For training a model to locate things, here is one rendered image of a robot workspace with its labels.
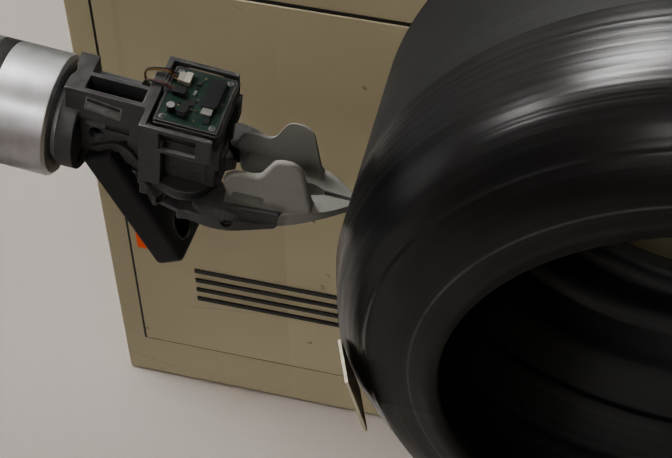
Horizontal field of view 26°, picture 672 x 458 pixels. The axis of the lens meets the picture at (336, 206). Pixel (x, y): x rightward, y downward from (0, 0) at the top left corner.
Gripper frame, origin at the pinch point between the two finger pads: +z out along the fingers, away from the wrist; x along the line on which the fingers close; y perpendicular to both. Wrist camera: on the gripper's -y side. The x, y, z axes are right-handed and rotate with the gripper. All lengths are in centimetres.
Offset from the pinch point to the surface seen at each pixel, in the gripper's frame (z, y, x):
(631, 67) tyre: 15.5, 25.8, -6.5
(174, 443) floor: -23, -122, 45
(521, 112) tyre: 10.4, 21.5, -7.7
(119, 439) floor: -32, -123, 44
